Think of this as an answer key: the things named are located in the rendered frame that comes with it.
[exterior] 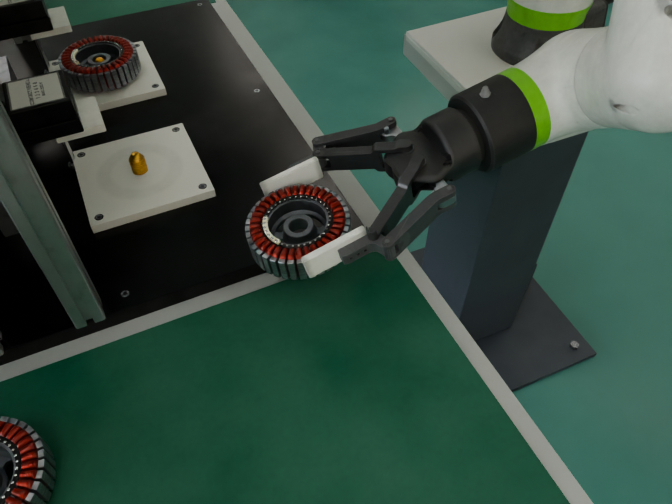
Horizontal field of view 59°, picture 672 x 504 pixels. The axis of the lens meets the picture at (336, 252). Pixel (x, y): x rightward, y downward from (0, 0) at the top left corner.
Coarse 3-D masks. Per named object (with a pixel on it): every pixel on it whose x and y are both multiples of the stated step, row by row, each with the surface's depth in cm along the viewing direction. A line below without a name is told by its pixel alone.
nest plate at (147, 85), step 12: (144, 48) 94; (144, 60) 92; (144, 72) 90; (156, 72) 90; (132, 84) 88; (144, 84) 88; (156, 84) 88; (84, 96) 86; (96, 96) 86; (108, 96) 86; (120, 96) 86; (132, 96) 86; (144, 96) 86; (156, 96) 87; (108, 108) 85
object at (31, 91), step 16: (16, 80) 64; (32, 80) 64; (48, 80) 64; (64, 80) 64; (16, 96) 62; (32, 96) 62; (48, 96) 62; (64, 96) 62; (16, 112) 60; (32, 112) 61; (48, 112) 61; (64, 112) 62; (80, 112) 66; (96, 112) 66; (16, 128) 61; (32, 128) 62; (48, 128) 62; (64, 128) 63; (80, 128) 64; (96, 128) 65; (32, 144) 63
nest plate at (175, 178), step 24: (120, 144) 78; (144, 144) 78; (168, 144) 78; (192, 144) 78; (96, 168) 75; (120, 168) 75; (168, 168) 75; (192, 168) 75; (96, 192) 72; (120, 192) 72; (144, 192) 72; (168, 192) 72; (192, 192) 72; (96, 216) 69; (120, 216) 69; (144, 216) 71
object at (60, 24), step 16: (0, 0) 76; (16, 0) 76; (32, 0) 76; (0, 16) 75; (16, 16) 76; (32, 16) 77; (48, 16) 78; (64, 16) 81; (0, 32) 76; (16, 32) 77; (32, 32) 78; (48, 32) 79; (64, 32) 80
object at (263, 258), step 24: (288, 192) 64; (312, 192) 64; (264, 216) 63; (288, 216) 65; (312, 216) 65; (336, 216) 62; (264, 240) 61; (288, 240) 63; (312, 240) 60; (264, 264) 61; (288, 264) 59; (336, 264) 61
